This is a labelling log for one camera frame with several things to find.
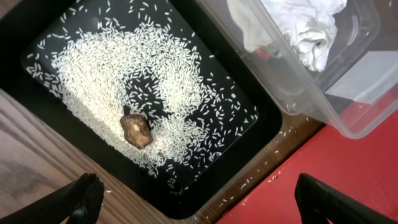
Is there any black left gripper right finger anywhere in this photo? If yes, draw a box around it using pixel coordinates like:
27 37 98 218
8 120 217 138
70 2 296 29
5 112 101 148
294 173 397 224

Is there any white rice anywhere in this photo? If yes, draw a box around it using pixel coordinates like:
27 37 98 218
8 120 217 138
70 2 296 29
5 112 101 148
21 0 258 191

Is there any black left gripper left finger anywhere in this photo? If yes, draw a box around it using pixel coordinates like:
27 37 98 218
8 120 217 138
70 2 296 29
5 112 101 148
1 173 104 224

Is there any brown food scrap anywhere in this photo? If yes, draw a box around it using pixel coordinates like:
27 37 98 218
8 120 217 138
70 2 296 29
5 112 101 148
119 114 153 149

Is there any black waste tray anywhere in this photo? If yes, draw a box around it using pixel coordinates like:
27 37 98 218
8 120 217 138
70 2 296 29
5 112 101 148
1 1 282 223

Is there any red plastic tray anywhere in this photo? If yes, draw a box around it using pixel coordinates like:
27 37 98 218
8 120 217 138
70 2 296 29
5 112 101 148
219 113 397 223

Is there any clear plastic bin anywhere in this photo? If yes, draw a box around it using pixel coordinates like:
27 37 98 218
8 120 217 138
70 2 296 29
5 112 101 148
200 0 397 139

